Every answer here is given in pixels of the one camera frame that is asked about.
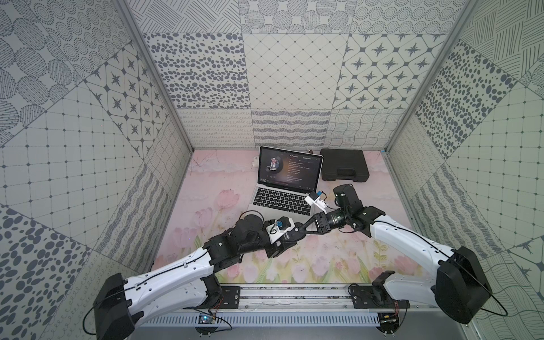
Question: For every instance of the black wireless mouse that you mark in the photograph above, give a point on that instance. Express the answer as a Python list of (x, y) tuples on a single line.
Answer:
[(292, 237)]

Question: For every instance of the silver laptop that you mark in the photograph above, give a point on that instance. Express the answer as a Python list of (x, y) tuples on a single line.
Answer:
[(284, 179)]

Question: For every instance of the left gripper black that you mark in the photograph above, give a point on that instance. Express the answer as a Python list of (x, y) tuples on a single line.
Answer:
[(278, 242)]

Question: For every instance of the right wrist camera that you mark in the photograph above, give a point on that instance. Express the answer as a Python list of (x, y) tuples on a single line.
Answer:
[(316, 202)]

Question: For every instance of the floral pink table mat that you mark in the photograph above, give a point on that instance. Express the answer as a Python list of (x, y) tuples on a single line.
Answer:
[(219, 186)]

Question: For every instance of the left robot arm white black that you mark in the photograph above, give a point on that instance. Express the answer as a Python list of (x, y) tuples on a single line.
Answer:
[(123, 304)]

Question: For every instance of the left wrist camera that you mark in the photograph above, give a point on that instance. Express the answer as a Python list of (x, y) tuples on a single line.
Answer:
[(279, 228)]

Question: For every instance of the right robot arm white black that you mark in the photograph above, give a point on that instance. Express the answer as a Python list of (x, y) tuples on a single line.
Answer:
[(456, 282)]

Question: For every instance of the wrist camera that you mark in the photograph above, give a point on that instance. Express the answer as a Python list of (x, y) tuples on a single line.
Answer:
[(279, 228), (316, 202)]

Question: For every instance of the aluminium mounting rail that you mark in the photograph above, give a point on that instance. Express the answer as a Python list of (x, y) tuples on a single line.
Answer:
[(315, 296)]

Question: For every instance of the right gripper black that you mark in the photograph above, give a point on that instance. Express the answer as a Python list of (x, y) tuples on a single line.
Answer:
[(318, 219)]

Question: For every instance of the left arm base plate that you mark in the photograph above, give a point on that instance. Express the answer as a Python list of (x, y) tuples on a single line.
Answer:
[(222, 297)]

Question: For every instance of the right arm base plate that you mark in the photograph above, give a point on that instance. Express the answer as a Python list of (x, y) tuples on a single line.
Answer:
[(371, 297)]

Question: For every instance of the black plastic tool case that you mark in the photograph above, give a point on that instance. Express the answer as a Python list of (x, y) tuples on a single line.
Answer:
[(339, 164)]

